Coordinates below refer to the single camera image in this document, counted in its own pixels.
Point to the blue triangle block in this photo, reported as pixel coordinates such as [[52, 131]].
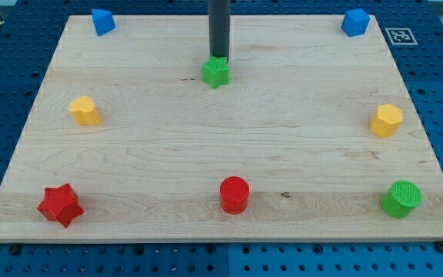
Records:
[[103, 21]]

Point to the red cylinder block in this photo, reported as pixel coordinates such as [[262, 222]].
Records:
[[234, 192]]

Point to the green star block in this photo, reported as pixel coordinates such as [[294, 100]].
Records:
[[215, 71]]

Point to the light wooden board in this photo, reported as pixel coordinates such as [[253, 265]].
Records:
[[293, 122]]

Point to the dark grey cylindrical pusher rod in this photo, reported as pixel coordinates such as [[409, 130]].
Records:
[[219, 27]]

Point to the yellow heart block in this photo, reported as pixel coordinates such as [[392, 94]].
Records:
[[84, 111]]

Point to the yellow hexagon block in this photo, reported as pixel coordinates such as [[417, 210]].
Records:
[[386, 120]]

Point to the red star block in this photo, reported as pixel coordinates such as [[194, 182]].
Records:
[[60, 205]]

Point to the blue cube block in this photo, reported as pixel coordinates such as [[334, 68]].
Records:
[[355, 22]]

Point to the green cylinder block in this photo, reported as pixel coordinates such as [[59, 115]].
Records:
[[401, 199]]

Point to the black white fiducial marker tag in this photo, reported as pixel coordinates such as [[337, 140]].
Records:
[[400, 36]]

